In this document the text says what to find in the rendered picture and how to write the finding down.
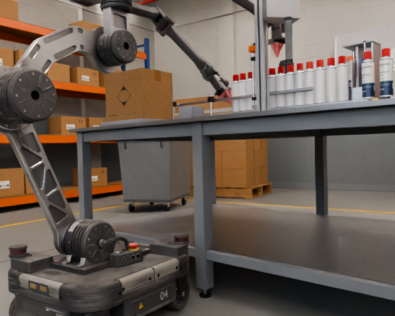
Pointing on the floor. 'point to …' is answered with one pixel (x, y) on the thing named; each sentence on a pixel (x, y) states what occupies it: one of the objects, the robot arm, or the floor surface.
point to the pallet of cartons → (236, 162)
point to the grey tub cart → (155, 171)
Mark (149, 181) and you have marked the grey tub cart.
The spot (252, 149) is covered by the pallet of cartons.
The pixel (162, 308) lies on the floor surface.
